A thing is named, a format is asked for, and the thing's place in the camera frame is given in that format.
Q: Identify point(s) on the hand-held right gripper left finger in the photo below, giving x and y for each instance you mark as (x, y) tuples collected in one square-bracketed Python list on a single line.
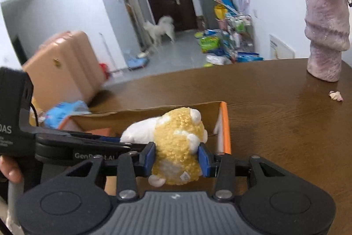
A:
[(149, 160)]

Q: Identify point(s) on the red cardboard box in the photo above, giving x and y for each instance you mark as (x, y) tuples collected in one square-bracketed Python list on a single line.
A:
[(137, 117)]

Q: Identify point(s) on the yellow and white plush toy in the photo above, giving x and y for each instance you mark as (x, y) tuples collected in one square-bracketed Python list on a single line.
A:
[(176, 138)]

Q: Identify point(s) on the person's left hand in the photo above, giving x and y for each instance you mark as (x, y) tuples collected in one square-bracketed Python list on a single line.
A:
[(11, 170)]

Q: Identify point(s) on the fallen pink petal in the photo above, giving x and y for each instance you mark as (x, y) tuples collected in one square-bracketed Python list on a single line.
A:
[(336, 95)]

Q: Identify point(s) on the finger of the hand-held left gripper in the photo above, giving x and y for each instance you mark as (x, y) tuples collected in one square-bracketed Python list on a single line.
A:
[(110, 142)]

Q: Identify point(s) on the white flat board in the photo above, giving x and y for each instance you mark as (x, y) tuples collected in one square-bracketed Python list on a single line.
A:
[(280, 47)]

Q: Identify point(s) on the pink hard-shell suitcase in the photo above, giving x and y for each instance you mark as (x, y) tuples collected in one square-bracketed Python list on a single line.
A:
[(68, 64)]

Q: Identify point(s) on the small green ball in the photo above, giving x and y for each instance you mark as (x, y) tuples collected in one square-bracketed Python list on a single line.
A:
[(208, 65)]

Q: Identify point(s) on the pink textured vase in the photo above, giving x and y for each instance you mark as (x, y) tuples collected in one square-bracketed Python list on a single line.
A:
[(326, 36)]

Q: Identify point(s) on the yellow bag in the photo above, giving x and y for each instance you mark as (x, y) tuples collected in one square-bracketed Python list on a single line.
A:
[(220, 11)]

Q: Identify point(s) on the white fluffy dog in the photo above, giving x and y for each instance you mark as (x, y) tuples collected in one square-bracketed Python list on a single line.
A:
[(162, 30)]

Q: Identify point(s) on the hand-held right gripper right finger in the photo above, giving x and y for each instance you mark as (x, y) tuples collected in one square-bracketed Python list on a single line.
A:
[(205, 160)]

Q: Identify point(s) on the green pet food bag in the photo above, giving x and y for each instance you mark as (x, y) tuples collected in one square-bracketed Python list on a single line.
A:
[(209, 43)]

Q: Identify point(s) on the blue patterned packet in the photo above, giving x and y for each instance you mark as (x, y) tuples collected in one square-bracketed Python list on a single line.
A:
[(66, 112)]

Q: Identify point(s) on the white floor packet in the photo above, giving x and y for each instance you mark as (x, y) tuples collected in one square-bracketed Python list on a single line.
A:
[(217, 59)]

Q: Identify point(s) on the blue flat floor packet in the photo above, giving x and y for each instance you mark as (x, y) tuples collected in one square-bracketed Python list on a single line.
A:
[(250, 57)]

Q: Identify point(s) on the blue pet bowl stand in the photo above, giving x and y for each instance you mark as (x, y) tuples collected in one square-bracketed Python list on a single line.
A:
[(137, 62)]

